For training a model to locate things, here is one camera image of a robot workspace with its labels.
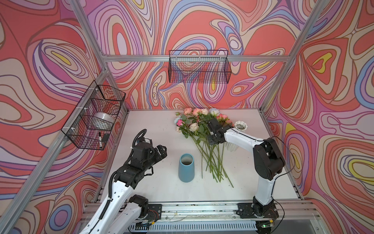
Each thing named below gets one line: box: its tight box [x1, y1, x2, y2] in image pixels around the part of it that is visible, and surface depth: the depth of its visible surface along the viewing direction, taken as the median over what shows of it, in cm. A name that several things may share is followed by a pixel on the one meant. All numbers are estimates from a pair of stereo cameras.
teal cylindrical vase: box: [178, 153, 195, 183], surface depth 78 cm
